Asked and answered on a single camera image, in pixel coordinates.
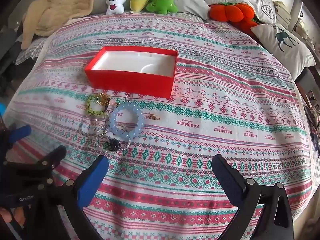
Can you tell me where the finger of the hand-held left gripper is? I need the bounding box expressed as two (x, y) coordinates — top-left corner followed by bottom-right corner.
(0, 123), (32, 155)
(5, 145), (67, 192)

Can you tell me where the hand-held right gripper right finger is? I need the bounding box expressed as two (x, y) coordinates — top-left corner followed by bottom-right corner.
(211, 154), (294, 240)

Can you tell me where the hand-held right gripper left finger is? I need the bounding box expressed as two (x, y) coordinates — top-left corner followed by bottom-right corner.
(32, 155), (110, 240)

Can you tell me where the dark bead bracelet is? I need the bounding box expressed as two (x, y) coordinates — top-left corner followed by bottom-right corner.
(103, 137), (123, 153)

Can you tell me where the thin clear bead bracelet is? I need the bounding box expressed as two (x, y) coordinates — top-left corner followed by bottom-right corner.
(79, 100), (118, 138)

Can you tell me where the silver chain bracelet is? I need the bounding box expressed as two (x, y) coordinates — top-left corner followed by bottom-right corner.
(110, 122), (134, 155)

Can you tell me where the light blue bead bracelet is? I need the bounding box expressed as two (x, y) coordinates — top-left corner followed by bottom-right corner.
(109, 103), (145, 140)

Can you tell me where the green bead bracelet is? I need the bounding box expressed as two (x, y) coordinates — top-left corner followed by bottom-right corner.
(86, 94), (108, 117)

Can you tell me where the red jewelry box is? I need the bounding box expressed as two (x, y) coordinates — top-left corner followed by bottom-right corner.
(84, 46), (178, 98)

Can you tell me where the person's left hand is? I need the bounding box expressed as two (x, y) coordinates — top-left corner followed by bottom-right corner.
(0, 204), (27, 227)

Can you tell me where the dark clothes pile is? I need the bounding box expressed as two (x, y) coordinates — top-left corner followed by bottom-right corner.
(0, 22), (28, 95)

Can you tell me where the patterned striped bedspread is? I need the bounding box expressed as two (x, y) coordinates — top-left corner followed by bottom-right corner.
(5, 12), (314, 240)

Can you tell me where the floral fabric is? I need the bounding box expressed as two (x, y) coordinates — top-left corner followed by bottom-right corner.
(301, 90), (320, 160)

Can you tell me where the beige quilted blanket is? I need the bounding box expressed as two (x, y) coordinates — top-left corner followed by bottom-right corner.
(21, 0), (110, 50)

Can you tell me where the white deer print pillow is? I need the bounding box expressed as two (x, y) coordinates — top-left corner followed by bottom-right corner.
(251, 23), (317, 82)

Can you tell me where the white rabbit plush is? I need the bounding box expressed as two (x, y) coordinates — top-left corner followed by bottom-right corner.
(105, 0), (128, 15)

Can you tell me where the red tomato plush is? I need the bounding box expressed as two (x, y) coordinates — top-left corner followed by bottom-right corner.
(209, 2), (262, 37)

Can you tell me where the grey pillow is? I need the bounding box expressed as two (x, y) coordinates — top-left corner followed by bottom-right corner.
(90, 0), (213, 20)

